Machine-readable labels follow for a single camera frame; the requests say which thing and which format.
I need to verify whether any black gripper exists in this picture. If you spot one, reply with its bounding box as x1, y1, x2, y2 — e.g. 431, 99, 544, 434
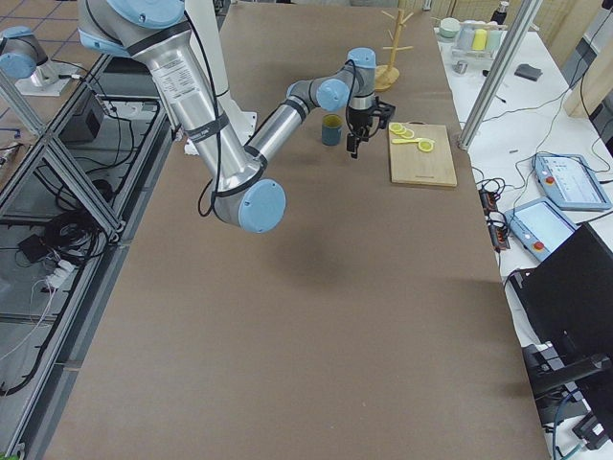
346, 107, 373, 158

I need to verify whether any dark blue mug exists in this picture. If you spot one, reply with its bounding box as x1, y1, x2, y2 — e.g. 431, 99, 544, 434
321, 114, 343, 147

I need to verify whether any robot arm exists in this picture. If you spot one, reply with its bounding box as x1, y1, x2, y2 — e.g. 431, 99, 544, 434
78, 1, 376, 233
1, 26, 49, 80

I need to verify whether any bamboo cup rack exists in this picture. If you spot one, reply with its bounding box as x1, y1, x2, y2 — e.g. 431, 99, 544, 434
375, 1, 413, 92

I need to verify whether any small metal cup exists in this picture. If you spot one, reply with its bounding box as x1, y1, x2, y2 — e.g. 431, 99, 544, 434
454, 60, 468, 75

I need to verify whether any grey cup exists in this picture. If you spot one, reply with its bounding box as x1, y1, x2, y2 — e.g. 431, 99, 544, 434
457, 25, 475, 51

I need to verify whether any yellow cup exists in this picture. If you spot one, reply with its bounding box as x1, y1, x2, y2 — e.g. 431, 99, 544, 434
471, 29, 488, 51

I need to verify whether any yellow plastic knife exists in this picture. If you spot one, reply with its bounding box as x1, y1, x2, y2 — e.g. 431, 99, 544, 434
392, 138, 425, 144

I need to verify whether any lemon slice top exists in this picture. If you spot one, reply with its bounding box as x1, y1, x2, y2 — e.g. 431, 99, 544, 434
389, 123, 406, 134

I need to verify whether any bamboo cutting board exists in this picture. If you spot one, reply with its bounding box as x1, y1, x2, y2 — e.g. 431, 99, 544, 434
388, 122, 457, 187

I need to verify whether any lemon slice front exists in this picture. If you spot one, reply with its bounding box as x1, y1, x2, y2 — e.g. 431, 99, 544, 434
417, 138, 435, 152

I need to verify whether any pale green bowl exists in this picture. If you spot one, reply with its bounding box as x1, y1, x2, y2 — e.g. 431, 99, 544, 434
439, 17, 461, 38

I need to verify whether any power strip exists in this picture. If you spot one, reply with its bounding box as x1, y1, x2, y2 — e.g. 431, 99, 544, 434
479, 188, 511, 253

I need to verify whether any dark grey cloth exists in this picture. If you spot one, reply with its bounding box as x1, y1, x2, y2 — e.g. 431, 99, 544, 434
514, 63, 543, 81

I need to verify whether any black bottle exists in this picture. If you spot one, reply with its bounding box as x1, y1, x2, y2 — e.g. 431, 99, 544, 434
490, 0, 510, 25

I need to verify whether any lower teach pendant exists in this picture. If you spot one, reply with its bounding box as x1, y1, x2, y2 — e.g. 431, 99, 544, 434
505, 197, 578, 262

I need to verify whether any teach pendant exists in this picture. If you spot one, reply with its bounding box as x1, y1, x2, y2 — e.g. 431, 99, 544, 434
505, 197, 578, 262
534, 152, 612, 211

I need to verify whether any upper teach pendant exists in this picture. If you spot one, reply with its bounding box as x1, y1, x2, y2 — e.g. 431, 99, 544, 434
534, 152, 612, 211

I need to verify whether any black monitor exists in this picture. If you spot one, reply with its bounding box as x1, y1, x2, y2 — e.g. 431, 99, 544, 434
511, 223, 612, 436

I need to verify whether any black camera cable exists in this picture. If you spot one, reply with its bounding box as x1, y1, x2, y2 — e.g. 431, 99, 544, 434
356, 112, 390, 145

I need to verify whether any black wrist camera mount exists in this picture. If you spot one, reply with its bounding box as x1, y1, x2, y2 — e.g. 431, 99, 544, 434
370, 96, 396, 129

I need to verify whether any aluminium frame post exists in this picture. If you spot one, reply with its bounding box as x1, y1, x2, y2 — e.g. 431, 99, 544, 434
458, 0, 542, 151

